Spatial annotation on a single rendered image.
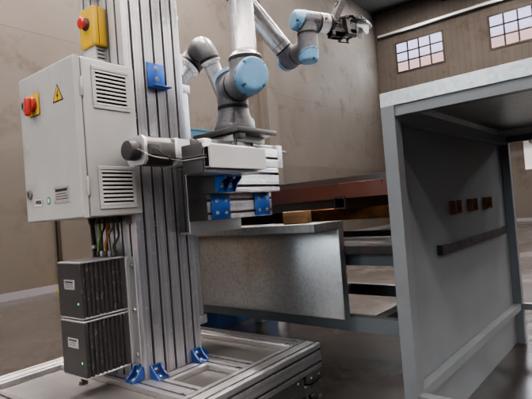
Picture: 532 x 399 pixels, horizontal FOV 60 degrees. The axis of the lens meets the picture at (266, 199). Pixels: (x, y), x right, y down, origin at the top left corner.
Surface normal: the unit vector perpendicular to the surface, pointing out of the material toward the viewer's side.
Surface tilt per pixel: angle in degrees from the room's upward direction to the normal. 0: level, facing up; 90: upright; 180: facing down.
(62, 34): 90
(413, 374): 90
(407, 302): 90
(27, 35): 90
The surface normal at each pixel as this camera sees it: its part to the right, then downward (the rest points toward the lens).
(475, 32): -0.62, 0.03
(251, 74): 0.44, 0.07
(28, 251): 0.79, -0.07
